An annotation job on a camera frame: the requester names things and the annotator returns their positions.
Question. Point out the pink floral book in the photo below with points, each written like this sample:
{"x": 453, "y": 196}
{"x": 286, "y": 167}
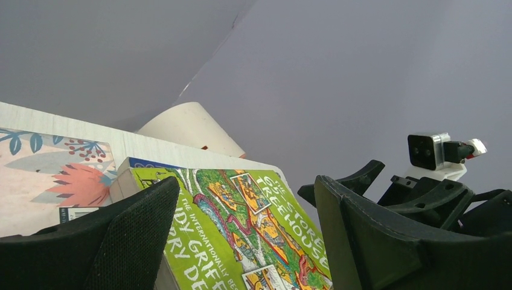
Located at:
{"x": 42, "y": 174}

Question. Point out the round wooden drawer box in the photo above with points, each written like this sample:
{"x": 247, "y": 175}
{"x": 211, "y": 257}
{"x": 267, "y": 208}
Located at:
{"x": 189, "y": 124}

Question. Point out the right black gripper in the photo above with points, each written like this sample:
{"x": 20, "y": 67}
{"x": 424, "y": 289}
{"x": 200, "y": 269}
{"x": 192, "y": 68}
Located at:
{"x": 448, "y": 205}

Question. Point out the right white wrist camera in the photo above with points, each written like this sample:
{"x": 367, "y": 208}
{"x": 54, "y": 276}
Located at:
{"x": 438, "y": 157}

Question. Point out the white two-tier shelf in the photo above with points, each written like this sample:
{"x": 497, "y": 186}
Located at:
{"x": 120, "y": 140}

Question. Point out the green 65-storey treehouse book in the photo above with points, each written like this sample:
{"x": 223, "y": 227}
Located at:
{"x": 234, "y": 229}

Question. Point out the blue orange sunset book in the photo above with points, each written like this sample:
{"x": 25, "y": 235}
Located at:
{"x": 132, "y": 162}

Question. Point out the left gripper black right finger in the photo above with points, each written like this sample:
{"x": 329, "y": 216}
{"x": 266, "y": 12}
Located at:
{"x": 369, "y": 246}

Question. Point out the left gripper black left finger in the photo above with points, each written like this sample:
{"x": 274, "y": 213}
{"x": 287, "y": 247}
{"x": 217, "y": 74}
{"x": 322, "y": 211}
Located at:
{"x": 119, "y": 246}

